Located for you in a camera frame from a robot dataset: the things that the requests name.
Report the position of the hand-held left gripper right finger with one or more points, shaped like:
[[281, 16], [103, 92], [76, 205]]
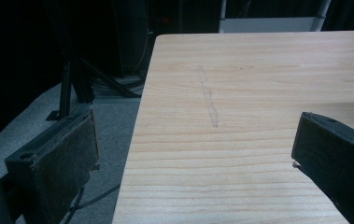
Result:
[[336, 158]]

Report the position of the black metal stand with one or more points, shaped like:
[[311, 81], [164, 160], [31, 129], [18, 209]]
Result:
[[72, 84]]

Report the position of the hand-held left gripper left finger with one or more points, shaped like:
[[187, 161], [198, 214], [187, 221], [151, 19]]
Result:
[[60, 161]]

